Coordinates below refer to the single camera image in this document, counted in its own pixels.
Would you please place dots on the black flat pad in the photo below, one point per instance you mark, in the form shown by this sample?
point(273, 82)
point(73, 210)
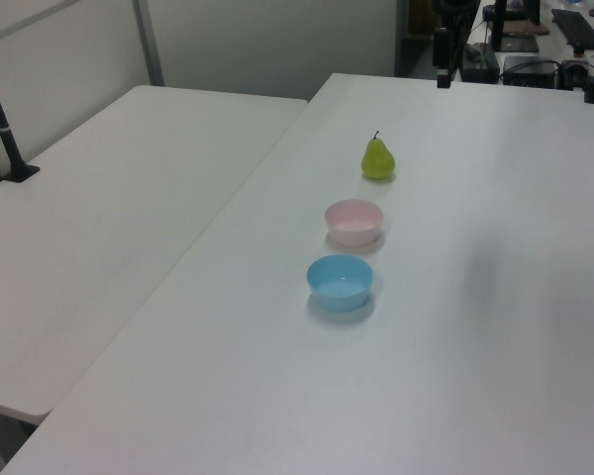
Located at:
point(520, 43)

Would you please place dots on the black keyboard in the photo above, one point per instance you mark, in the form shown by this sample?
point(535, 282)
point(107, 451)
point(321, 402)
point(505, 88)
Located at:
point(579, 28)

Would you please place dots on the green pear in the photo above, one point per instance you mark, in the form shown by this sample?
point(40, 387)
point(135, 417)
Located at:
point(377, 161)

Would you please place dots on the black camera stand pole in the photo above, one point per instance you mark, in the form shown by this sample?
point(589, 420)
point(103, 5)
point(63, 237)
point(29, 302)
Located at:
point(5, 138)

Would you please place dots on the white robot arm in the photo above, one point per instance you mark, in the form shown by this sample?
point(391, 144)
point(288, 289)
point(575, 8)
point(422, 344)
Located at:
point(453, 12)

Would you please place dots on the pink plastic bowl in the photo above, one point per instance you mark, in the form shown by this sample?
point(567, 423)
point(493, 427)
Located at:
point(352, 225)

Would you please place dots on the white side table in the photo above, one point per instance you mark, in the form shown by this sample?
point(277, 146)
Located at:
point(104, 222)

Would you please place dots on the grey partition frame post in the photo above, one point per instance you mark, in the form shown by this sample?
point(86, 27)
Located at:
point(148, 44)

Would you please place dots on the black monitor stand pole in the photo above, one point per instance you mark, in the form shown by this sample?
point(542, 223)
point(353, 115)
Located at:
point(499, 25)

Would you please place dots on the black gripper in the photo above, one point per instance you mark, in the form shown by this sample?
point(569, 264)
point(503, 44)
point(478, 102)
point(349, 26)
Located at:
point(441, 47)

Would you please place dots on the black box computer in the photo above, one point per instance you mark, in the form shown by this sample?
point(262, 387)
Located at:
point(528, 70)

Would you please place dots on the blue plastic bowl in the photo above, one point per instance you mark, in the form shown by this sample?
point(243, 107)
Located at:
point(339, 287)

